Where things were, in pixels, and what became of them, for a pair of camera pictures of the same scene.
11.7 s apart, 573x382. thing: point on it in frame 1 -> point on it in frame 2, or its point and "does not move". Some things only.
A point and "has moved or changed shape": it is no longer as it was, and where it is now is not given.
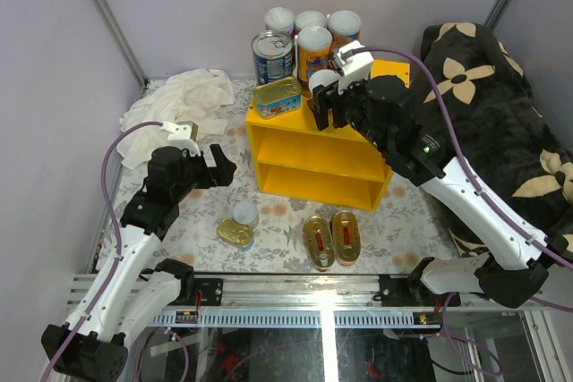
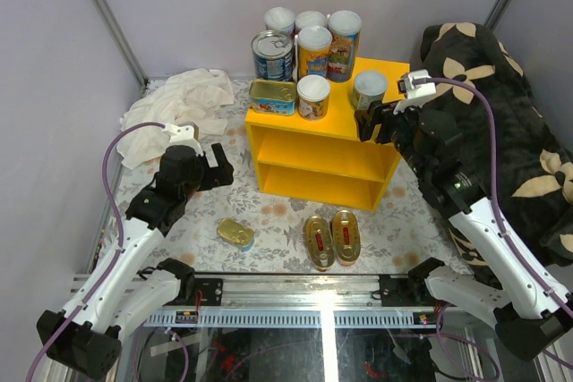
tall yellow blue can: [345, 27] does not move
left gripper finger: [223, 174] does not move
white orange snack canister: [281, 19] does not move
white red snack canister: [308, 20] does not move
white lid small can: [322, 76] has moved or changed shape
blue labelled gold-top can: [272, 55] does not move
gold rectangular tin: [235, 233] does not move
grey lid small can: [245, 212] has moved or changed shape
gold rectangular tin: [277, 97] has moved or changed shape
